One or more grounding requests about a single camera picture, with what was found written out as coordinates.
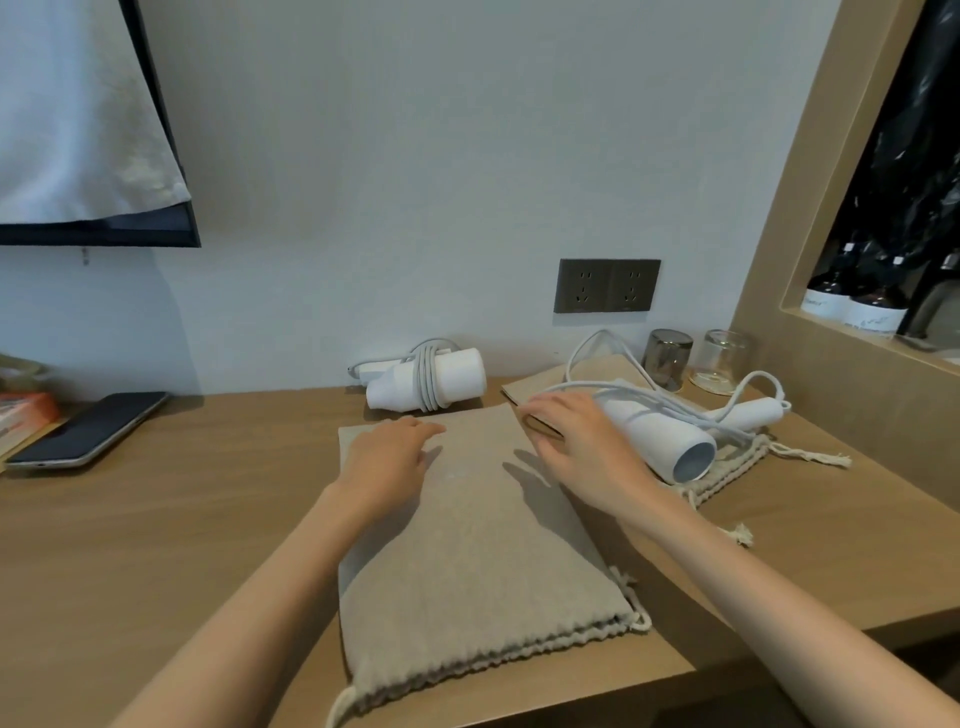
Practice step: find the person's left hand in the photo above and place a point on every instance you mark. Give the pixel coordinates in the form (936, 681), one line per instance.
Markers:
(382, 469)

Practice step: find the person's right hand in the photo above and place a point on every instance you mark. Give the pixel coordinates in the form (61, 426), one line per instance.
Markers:
(600, 465)

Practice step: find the person's right forearm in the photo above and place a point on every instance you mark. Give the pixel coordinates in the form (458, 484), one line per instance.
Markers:
(787, 607)

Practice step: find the person's left forearm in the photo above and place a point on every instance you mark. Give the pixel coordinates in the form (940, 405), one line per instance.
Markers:
(240, 622)

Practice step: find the black plastic bag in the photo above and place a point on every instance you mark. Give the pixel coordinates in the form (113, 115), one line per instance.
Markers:
(915, 150)

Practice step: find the grey smoked glass cup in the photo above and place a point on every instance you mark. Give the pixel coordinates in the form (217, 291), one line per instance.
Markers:
(667, 360)

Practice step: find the round gold-rimmed coaster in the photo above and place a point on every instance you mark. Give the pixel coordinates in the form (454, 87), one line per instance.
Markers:
(712, 388)

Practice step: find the clear glass cup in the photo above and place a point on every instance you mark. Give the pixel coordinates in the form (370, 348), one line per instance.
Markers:
(724, 360)

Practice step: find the black smartphone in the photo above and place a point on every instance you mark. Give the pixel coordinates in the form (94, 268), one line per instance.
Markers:
(90, 431)

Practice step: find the black television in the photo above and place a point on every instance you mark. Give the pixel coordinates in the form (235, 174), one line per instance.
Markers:
(150, 234)

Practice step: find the dark faucet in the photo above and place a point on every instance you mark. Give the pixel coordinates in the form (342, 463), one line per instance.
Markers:
(930, 300)

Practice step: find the round beige dish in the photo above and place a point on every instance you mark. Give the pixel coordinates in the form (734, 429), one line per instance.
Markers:
(19, 367)

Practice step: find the white cloth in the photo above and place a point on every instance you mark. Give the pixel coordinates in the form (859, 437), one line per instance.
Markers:
(75, 105)

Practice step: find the dark grey wall socket panel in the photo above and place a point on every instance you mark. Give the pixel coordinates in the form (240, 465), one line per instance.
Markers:
(607, 285)

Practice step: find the wooden niche frame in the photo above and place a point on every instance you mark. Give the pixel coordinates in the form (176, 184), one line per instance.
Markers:
(825, 405)

